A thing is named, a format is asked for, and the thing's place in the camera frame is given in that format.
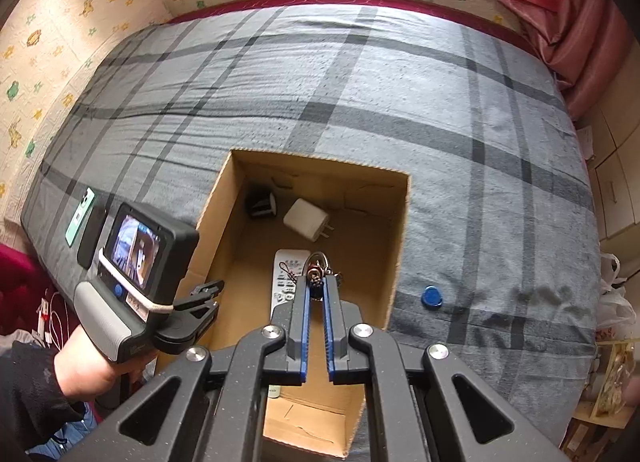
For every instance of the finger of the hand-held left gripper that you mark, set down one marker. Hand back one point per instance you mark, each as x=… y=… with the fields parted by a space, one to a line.
x=206 y=319
x=202 y=293

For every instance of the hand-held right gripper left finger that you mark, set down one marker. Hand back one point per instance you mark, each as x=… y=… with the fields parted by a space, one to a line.
x=306 y=342

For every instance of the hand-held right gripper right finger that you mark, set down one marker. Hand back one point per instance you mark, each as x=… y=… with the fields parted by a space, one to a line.
x=329 y=342

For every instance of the white remote control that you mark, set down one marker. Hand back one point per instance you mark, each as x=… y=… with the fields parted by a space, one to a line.
x=285 y=287

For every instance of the black wall charger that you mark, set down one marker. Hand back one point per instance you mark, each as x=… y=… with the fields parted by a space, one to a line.
x=261 y=204

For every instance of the white wall charger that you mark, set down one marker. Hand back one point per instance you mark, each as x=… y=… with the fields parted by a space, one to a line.
x=305 y=219

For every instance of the cardboard box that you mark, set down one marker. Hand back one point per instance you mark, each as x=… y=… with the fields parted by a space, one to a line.
x=360 y=212

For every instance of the person's left forearm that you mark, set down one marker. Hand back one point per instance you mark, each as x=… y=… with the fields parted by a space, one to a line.
x=30 y=392

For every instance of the person's left hand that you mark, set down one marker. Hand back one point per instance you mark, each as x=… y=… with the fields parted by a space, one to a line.
x=85 y=367

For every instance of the black phone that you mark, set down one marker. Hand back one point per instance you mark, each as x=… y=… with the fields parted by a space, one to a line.
x=92 y=242

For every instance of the mint green phone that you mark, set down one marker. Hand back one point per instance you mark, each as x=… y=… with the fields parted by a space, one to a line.
x=80 y=219

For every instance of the blue key fob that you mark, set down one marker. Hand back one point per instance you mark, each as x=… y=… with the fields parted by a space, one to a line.
x=431 y=296

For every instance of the dark red cloth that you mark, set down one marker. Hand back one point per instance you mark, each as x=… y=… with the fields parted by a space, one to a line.
x=17 y=282

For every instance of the blue cloth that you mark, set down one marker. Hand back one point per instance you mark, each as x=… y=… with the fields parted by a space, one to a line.
x=75 y=429

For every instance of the grey plaid bed sheet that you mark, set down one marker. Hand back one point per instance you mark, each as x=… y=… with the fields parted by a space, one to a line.
x=350 y=92

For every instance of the white plastic bag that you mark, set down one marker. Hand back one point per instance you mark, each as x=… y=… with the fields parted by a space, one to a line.
x=612 y=299

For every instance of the white paper scrap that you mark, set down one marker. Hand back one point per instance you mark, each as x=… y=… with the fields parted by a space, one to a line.
x=586 y=142

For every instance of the cream wardrobe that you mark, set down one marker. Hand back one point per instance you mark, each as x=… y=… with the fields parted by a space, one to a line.
x=617 y=167

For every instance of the pink curtain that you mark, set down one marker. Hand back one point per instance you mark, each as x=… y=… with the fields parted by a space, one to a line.
x=550 y=2

